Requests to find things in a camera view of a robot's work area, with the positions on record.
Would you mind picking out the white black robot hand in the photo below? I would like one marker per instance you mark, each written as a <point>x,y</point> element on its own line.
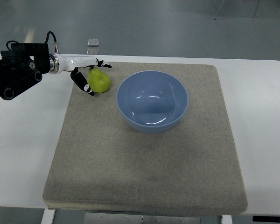
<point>72,63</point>

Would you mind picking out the green pear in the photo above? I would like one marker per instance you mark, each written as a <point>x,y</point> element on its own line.
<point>98,81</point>

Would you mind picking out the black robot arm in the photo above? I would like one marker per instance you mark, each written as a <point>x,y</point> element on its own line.
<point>23,64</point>

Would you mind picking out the blue ceramic bowl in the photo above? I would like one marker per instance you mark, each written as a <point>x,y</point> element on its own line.
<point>152,101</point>

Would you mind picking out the lower floor socket plate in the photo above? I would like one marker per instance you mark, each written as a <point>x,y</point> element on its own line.
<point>93,51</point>

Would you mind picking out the grey felt mat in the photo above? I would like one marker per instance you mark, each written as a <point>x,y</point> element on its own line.
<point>103,164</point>

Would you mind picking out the white table frame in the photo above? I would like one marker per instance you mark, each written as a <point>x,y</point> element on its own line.
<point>104,218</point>

